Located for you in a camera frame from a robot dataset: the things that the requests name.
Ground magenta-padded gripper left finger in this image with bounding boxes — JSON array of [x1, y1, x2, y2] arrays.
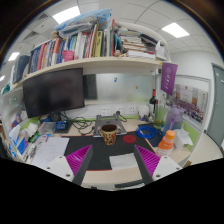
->
[[44, 143, 95, 187]]

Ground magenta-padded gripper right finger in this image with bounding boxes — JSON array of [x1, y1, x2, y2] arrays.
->
[[133, 144, 183, 186]]

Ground orange-capped clear drink bottle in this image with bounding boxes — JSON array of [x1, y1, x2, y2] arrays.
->
[[156, 129, 177, 158]]

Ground translucent purple water jug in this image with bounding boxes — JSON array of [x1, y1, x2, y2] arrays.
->
[[162, 105, 185, 136]]

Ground large white printed paper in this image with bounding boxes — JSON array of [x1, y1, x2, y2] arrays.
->
[[30, 136, 71, 170]]

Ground crumpled white tissue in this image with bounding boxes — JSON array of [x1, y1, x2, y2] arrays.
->
[[173, 128, 194, 151]]

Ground small blue device box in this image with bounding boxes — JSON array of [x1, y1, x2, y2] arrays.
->
[[54, 119, 70, 132]]

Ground large black desk mat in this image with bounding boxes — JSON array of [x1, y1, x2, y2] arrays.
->
[[61, 131, 156, 172]]

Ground small white paper sheet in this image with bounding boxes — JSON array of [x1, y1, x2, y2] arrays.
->
[[109, 152, 139, 171]]

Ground flat round red coaster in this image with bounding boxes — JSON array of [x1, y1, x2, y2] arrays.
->
[[122, 134, 137, 145]]

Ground clear glass with green liquid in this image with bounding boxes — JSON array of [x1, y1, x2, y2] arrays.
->
[[153, 105, 167, 128]]

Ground grey metal laptop stand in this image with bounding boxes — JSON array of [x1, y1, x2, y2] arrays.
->
[[92, 113, 128, 138]]

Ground white ceramic jar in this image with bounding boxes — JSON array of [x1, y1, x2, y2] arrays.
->
[[138, 104, 150, 122]]

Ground patterned yellow red paper cup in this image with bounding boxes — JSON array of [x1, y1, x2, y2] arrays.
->
[[99, 123, 119, 146]]

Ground dark wine bottle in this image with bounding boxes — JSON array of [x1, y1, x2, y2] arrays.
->
[[149, 88, 158, 116]]

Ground group photo poster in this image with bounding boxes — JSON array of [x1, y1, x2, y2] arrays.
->
[[171, 83, 209, 124]]

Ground black computer monitor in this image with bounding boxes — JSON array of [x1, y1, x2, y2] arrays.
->
[[22, 67, 86, 119]]

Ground grey door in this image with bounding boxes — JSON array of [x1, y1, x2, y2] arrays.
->
[[206, 63, 224, 148]]

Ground purple hanging banner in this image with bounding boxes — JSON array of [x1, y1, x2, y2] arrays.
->
[[160, 62, 179, 97]]

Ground coiled blue cable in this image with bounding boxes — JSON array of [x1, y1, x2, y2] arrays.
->
[[135, 124, 158, 140]]

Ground tangled black cables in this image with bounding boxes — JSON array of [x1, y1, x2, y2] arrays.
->
[[59, 111, 98, 136]]

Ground white wall socket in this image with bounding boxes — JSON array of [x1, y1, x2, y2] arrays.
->
[[126, 104, 138, 115], [99, 105, 113, 117], [114, 105, 125, 116]]

